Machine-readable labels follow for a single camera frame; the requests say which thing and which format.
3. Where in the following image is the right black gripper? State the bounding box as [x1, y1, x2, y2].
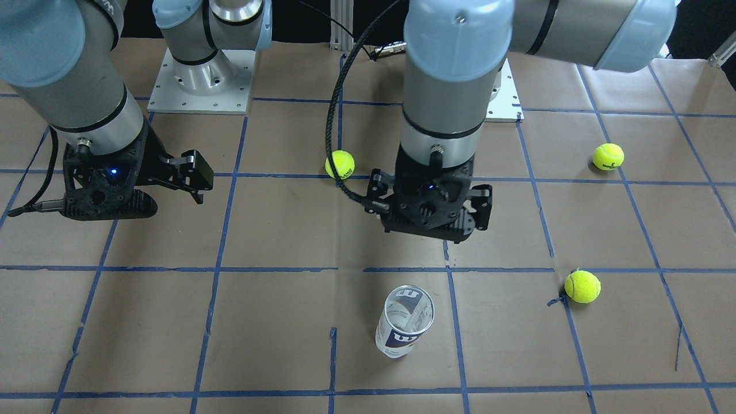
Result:
[60, 124, 158, 222]

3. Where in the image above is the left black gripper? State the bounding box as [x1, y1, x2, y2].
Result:
[365, 148, 493, 243]

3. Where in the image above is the Wilson tennis ball can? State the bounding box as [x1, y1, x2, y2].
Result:
[375, 285, 435, 359]

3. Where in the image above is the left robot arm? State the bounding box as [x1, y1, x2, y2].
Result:
[365, 1, 677, 243]

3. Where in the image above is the tennis ball at centre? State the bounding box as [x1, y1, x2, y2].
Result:
[324, 150, 355, 180]

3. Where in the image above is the tennis ball front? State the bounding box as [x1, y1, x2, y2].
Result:
[563, 269, 601, 304]

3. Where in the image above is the tennis ball near base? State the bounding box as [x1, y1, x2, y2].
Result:
[592, 143, 625, 171]

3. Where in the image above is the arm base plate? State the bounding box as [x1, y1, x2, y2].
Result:
[147, 50, 258, 115]
[485, 59, 525, 122]

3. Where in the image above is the aluminium frame post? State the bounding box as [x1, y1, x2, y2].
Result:
[329, 0, 355, 52]

